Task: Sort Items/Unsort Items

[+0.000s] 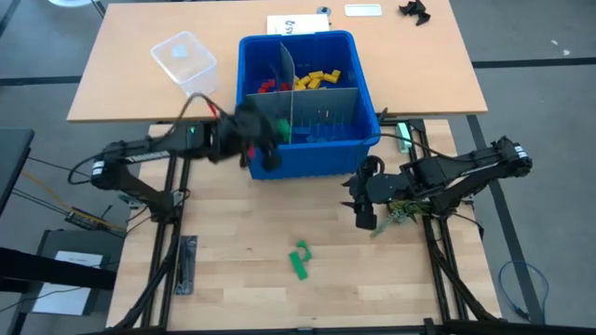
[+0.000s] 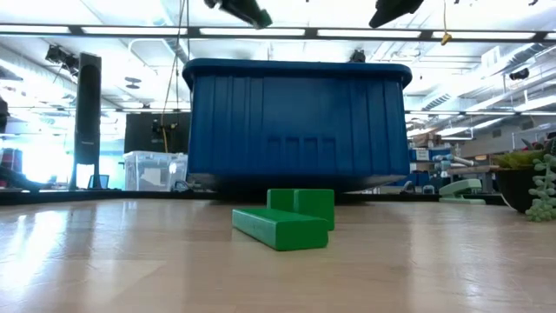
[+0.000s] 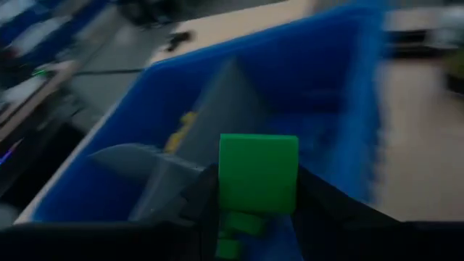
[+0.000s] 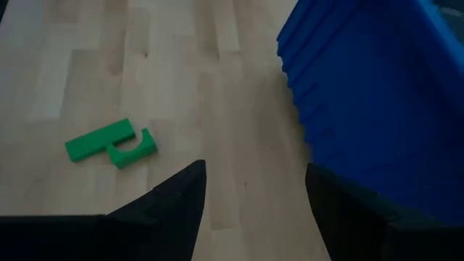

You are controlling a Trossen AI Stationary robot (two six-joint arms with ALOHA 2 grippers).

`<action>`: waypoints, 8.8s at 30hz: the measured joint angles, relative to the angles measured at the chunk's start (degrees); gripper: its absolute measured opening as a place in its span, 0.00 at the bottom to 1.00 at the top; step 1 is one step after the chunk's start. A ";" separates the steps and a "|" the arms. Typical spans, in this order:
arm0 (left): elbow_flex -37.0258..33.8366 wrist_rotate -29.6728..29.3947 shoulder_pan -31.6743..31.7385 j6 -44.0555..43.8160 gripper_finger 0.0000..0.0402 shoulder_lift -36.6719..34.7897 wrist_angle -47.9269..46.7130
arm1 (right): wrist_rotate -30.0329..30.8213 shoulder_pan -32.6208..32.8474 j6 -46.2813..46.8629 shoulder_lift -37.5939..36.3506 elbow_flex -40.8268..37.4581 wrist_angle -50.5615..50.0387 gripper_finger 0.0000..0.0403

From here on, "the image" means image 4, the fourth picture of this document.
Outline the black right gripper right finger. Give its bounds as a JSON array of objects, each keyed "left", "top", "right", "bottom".
[{"left": 305, "top": 162, "right": 464, "bottom": 261}]

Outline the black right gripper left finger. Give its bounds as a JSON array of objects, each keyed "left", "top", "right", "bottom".
[{"left": 0, "top": 159, "right": 207, "bottom": 261}]

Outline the green foam block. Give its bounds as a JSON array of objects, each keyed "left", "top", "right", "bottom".
[
  {"left": 106, "top": 128, "right": 159, "bottom": 170},
  {"left": 64, "top": 117, "right": 137, "bottom": 163}
]

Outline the large blue plastic bin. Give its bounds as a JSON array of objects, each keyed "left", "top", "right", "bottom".
[{"left": 276, "top": 0, "right": 464, "bottom": 225}]

